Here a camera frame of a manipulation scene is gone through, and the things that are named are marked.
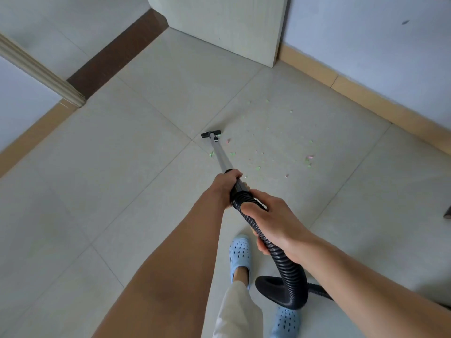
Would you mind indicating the white trouser leg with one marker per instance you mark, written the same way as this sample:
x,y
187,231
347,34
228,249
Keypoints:
x,y
238,313

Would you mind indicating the scattered coloured paper scraps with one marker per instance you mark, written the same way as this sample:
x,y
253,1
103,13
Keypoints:
x,y
259,168

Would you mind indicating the person's left hand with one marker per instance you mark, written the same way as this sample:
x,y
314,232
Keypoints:
x,y
222,188

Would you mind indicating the tan baseboard strip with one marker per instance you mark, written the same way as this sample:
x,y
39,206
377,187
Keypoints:
x,y
31,137
380,102

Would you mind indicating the person's right hand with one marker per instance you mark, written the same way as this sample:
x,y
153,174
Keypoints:
x,y
282,225

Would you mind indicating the light blue clog shoe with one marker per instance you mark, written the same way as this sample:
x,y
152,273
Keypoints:
x,y
286,323
240,251

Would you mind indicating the light wooden door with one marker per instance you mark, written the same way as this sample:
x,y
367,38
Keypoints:
x,y
229,21

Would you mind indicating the person's right forearm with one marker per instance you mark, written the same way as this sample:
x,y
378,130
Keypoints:
x,y
366,295

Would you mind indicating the cream moulded door frame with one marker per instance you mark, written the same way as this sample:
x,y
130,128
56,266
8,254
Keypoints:
x,y
38,72

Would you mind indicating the dark brown door threshold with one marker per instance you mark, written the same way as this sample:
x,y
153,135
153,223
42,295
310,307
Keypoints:
x,y
116,54

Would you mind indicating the person's left fingers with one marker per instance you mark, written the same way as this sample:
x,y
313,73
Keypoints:
x,y
236,174

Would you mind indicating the person's right thumb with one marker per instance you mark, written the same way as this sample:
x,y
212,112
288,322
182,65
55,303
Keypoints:
x,y
253,209

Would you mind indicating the silver vacuum wand with nozzle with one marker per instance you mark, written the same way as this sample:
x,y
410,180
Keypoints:
x,y
220,154

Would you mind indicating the person's left forearm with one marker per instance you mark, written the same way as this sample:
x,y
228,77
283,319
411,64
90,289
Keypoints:
x,y
176,271

